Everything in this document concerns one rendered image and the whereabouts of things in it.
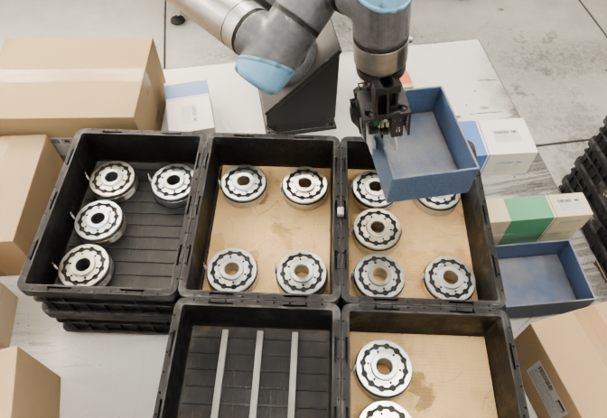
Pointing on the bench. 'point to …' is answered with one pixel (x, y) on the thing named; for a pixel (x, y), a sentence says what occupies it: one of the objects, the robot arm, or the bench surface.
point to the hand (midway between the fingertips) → (377, 139)
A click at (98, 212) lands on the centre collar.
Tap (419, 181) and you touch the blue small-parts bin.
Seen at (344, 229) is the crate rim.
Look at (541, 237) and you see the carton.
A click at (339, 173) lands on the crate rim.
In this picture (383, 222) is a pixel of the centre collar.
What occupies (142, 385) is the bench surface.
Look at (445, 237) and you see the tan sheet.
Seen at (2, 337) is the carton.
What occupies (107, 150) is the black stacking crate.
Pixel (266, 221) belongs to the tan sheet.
